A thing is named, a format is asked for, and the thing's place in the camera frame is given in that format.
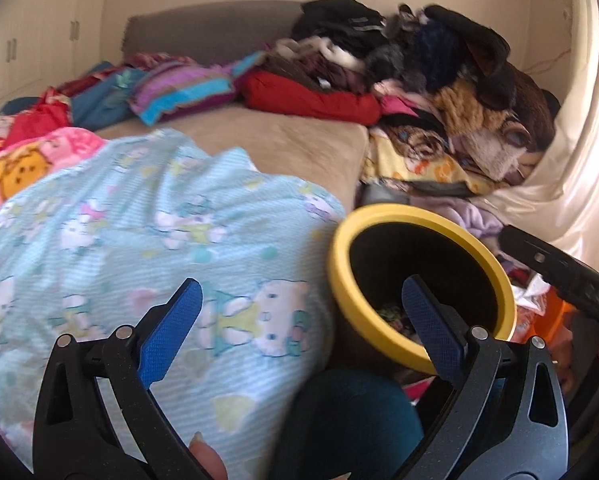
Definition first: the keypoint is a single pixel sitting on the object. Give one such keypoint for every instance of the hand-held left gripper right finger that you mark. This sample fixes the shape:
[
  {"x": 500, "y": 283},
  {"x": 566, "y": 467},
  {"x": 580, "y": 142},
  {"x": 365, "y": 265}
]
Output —
[{"x": 432, "y": 332}]

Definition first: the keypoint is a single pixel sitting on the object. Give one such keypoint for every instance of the pink garment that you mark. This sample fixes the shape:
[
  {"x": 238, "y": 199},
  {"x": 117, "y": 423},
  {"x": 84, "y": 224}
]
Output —
[{"x": 397, "y": 105}]

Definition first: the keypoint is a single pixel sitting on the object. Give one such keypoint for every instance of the person's teal trouser leg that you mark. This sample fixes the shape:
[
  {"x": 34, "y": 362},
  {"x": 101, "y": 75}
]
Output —
[{"x": 349, "y": 420}]

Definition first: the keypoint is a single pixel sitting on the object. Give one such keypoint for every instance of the light blue cartoon blanket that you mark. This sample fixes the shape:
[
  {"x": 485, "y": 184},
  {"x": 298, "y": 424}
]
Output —
[{"x": 129, "y": 240}]

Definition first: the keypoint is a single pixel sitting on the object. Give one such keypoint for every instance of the red cartoon blanket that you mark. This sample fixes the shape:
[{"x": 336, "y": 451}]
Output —
[{"x": 24, "y": 120}]

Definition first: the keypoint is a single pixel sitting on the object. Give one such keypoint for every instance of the white wardrobe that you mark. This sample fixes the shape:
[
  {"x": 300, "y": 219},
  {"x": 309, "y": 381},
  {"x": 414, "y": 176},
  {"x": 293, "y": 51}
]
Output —
[{"x": 39, "y": 35}]

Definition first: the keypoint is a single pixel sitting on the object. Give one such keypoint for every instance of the person's left hand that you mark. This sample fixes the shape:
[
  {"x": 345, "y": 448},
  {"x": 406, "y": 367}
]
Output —
[{"x": 207, "y": 457}]

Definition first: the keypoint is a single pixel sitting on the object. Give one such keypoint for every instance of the lilac sweater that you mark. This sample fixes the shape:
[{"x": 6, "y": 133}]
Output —
[{"x": 464, "y": 220}]

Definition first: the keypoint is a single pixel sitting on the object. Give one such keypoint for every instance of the purple striped blanket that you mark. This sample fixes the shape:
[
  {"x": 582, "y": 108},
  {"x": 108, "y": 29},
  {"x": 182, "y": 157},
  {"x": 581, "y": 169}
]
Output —
[{"x": 189, "y": 85}]

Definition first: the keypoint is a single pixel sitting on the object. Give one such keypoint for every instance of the pile of dark clothes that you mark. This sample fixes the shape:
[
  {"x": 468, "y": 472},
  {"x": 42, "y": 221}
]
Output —
[{"x": 349, "y": 25}]

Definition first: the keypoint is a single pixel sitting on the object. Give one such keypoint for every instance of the green snack wrapper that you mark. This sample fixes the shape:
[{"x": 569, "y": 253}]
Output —
[{"x": 390, "y": 314}]

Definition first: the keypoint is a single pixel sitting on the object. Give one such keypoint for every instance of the cream fleece garment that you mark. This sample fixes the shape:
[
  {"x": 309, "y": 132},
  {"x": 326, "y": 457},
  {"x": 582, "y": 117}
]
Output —
[{"x": 489, "y": 155}]

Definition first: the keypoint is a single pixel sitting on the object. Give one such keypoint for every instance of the tan fluffy garment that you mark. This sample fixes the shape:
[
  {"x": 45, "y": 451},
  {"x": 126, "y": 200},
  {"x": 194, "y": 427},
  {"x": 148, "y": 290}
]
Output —
[{"x": 464, "y": 105}]

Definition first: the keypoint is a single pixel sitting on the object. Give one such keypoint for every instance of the dark brown fleece garment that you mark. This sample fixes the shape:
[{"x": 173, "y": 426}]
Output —
[{"x": 529, "y": 95}]

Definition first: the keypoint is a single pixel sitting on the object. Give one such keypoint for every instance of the maroon floral blanket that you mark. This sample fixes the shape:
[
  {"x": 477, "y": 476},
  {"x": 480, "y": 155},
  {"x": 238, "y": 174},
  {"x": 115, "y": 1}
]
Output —
[{"x": 154, "y": 59}]

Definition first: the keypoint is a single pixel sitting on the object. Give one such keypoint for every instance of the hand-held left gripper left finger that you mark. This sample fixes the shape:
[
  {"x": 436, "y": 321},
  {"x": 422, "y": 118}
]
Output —
[{"x": 172, "y": 335}]

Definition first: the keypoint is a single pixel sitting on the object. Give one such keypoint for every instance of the grey headboard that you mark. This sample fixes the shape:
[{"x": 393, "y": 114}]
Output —
[{"x": 204, "y": 30}]

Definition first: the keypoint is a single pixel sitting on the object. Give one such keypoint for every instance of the yellow-rimmed black bin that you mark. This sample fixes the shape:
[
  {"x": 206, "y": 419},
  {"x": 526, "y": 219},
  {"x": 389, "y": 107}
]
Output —
[{"x": 344, "y": 280}]

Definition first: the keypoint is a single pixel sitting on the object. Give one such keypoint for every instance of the yellow cartoon blanket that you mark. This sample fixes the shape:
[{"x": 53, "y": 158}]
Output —
[{"x": 409, "y": 160}]

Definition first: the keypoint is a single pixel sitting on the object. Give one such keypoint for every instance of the cream satin cloth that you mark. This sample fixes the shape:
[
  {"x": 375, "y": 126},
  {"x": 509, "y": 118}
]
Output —
[{"x": 579, "y": 160}]

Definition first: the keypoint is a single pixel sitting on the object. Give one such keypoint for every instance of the dark blue floral blanket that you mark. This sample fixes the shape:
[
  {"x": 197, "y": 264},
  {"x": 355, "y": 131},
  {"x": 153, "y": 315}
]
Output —
[{"x": 99, "y": 95}]

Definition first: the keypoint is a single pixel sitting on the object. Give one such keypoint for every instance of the pink cartoon blanket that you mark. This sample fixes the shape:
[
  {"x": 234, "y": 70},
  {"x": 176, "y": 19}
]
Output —
[{"x": 44, "y": 160}]

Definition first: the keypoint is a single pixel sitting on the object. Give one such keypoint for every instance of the beige plush bed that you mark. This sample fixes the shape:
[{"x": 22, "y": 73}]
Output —
[{"x": 289, "y": 145}]

